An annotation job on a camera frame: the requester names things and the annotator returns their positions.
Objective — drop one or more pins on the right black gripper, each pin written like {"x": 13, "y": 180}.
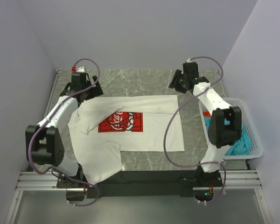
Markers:
{"x": 174, "y": 83}

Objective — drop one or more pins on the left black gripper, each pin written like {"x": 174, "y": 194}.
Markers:
{"x": 95, "y": 91}

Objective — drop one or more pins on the white red-print t-shirt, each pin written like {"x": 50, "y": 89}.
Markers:
{"x": 103, "y": 127}

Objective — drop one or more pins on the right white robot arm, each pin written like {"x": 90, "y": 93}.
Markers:
{"x": 212, "y": 100}

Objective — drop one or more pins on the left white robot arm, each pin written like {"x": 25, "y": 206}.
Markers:
{"x": 44, "y": 144}

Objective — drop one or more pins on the orange t-shirt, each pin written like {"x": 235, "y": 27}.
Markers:
{"x": 206, "y": 114}

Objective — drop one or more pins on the white plastic laundry basket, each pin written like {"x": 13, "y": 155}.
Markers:
{"x": 230, "y": 132}

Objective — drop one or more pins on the blue t-shirt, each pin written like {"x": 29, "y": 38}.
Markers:
{"x": 241, "y": 147}

